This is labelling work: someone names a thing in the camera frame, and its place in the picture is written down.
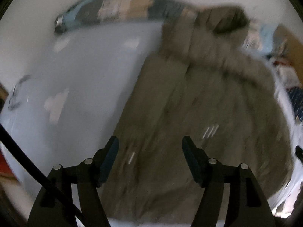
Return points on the red round object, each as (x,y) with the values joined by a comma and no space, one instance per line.
(5,170)

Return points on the olive green puffer jacket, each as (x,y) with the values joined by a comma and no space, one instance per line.
(198,84)

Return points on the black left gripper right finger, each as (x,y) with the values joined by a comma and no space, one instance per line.
(202,171)

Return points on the light blue cloud bedsheet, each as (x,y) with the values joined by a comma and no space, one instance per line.
(71,103)

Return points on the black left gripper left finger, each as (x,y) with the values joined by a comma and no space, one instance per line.
(95,172)

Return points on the brown wooden headboard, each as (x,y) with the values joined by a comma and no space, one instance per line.
(294,52)

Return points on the navy dotted pillow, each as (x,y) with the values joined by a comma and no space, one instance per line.
(295,95)

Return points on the colourful patchwork rolled quilt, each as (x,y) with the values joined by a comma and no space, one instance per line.
(255,35)

